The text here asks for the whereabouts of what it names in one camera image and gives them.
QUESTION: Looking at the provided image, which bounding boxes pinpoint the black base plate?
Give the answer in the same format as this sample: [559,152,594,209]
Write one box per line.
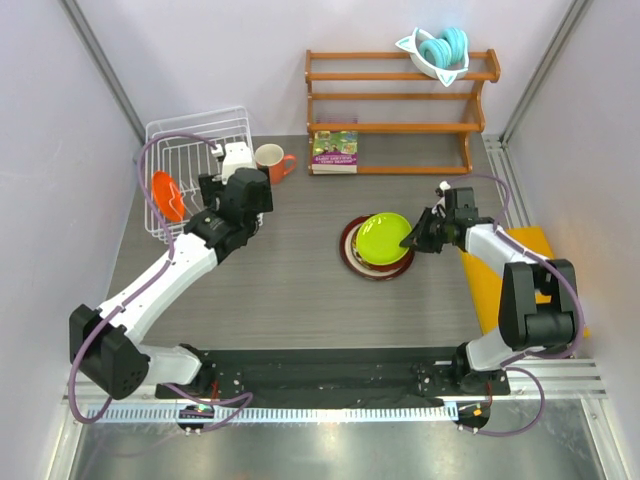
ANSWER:
[183,347,511,410]

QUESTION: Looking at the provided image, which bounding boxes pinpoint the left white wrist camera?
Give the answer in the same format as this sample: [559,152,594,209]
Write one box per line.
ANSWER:
[209,141,255,184]

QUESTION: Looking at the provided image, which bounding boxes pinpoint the perforated metal rail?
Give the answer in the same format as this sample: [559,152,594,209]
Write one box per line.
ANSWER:
[100,401,458,424]

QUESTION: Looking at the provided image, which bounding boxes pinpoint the red floral small plate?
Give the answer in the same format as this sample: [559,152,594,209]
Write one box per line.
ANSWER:
[351,236,414,273]

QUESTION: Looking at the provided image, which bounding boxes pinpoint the colourful book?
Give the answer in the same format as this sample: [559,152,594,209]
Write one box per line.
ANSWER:
[310,130,358,175]

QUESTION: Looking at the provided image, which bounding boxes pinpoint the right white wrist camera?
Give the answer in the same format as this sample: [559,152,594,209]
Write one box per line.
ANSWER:
[432,181,451,212]

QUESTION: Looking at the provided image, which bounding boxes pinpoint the white cat ear bowl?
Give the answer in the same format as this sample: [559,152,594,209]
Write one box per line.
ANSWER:
[395,27,470,88]

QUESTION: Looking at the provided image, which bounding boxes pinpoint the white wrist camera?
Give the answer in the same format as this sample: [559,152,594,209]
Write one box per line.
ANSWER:
[432,181,451,212]
[209,141,255,184]

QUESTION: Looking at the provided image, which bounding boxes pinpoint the orange plate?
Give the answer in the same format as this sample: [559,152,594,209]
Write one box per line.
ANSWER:
[152,171,185,223]

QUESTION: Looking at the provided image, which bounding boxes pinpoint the orange mug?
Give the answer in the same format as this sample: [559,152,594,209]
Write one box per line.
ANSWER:
[254,144,297,185]

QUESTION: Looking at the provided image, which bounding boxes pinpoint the green plate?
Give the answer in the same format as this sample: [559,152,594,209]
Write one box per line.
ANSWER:
[355,212,412,267]

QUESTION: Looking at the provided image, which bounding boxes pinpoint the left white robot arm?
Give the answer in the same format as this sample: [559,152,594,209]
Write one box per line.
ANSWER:
[69,167,273,400]

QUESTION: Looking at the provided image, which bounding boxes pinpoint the teal headphones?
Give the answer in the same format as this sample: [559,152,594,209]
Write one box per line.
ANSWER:
[418,27,469,69]

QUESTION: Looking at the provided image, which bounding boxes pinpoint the large red cream plate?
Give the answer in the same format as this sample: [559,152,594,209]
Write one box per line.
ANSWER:
[338,214,413,281]

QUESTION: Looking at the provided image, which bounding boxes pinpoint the wooden shelf rack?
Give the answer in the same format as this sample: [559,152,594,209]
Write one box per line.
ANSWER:
[305,49,501,175]

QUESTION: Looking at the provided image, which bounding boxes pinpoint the yellow board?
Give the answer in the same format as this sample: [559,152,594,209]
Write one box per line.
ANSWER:
[461,223,585,352]

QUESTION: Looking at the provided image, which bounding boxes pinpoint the white wire dish rack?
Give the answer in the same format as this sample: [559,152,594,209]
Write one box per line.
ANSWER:
[144,106,253,243]

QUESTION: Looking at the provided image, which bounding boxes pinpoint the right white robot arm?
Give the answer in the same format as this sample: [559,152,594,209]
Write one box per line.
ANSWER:
[400,182,584,395]

